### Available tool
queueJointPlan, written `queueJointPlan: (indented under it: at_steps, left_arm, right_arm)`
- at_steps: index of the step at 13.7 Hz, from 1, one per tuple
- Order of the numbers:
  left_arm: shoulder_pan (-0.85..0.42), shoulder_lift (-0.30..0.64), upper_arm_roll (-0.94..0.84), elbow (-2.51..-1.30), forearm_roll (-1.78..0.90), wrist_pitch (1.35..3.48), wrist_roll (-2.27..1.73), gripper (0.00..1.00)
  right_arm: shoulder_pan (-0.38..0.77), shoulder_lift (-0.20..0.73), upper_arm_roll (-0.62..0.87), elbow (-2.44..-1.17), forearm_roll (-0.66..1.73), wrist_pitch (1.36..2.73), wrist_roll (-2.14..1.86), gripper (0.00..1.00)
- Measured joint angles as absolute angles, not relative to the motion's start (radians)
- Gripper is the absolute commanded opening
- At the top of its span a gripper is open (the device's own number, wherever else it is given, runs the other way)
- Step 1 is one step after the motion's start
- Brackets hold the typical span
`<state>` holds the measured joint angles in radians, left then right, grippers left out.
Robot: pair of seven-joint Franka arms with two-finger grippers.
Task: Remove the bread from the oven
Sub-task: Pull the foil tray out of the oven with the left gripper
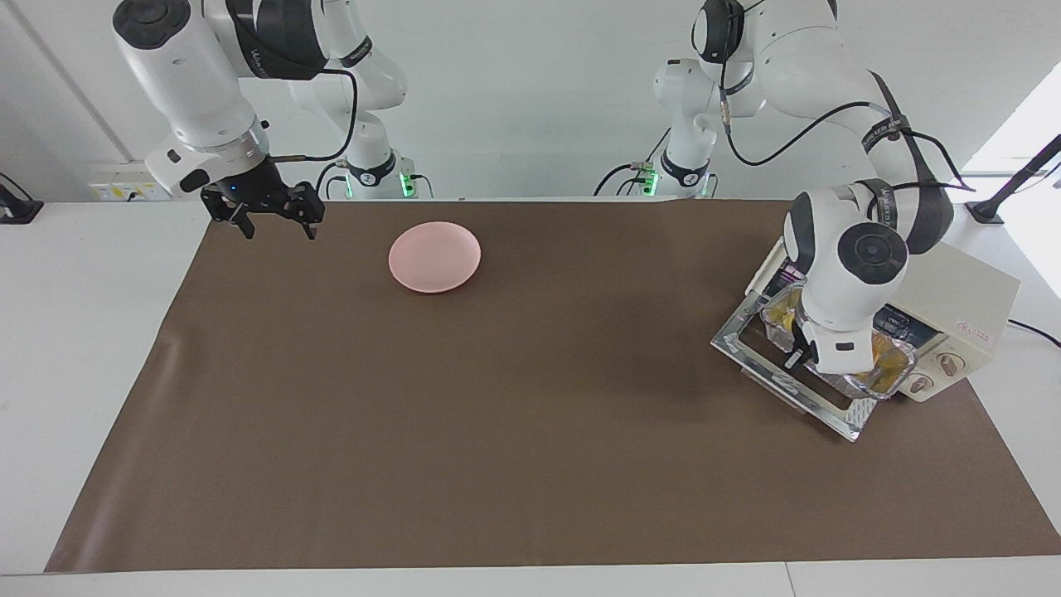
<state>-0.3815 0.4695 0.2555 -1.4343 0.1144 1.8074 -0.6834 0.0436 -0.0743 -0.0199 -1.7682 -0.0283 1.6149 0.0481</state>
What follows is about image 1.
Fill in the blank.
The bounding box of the glass oven door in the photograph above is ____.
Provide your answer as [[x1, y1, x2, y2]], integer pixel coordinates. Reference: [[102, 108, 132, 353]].
[[710, 298, 886, 443]]

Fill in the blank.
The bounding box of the cream toaster oven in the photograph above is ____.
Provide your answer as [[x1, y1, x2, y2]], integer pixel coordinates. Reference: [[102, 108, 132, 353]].
[[746, 236, 1022, 405]]

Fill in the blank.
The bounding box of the short black stand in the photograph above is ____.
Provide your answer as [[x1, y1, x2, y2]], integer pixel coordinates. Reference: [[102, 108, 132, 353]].
[[0, 172, 44, 225]]

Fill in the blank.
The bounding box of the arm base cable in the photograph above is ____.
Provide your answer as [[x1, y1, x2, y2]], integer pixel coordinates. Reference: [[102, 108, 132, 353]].
[[313, 160, 349, 201], [593, 124, 674, 197]]

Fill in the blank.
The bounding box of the white wall socket box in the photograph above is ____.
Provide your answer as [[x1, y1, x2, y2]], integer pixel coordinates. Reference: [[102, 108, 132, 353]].
[[90, 162, 177, 202]]

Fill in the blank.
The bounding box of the golden ridged bread roll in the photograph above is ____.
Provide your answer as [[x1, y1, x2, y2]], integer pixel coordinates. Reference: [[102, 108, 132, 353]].
[[767, 292, 913, 392]]

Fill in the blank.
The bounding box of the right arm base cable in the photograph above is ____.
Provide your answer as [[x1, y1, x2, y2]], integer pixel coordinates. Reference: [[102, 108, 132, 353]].
[[313, 160, 349, 201]]

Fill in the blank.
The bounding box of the long black stand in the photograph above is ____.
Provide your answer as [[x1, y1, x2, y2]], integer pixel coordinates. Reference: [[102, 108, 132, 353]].
[[966, 133, 1061, 226]]

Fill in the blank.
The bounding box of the brown table mat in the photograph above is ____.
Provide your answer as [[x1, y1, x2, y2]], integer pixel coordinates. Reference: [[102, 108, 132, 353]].
[[46, 199, 1061, 573]]

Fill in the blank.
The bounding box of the black oven power cable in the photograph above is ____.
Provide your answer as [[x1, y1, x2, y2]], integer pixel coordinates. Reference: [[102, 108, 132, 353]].
[[1007, 318, 1061, 347]]

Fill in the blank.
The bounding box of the aluminium foil tray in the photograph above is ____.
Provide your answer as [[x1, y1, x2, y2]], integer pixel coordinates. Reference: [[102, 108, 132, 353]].
[[761, 280, 918, 402]]

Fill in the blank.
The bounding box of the pink round plate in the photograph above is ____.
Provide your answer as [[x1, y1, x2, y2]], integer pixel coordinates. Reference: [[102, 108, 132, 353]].
[[388, 221, 482, 294]]

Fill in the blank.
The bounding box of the oven wire rack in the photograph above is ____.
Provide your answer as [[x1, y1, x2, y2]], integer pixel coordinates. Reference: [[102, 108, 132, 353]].
[[877, 305, 942, 346]]

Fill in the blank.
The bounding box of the left arm base cable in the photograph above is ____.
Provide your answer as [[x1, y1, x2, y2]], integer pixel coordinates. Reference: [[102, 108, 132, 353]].
[[593, 124, 674, 197]]

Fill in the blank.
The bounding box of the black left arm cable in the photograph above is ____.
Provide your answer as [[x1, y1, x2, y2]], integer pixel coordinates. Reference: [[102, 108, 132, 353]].
[[717, 75, 977, 193]]

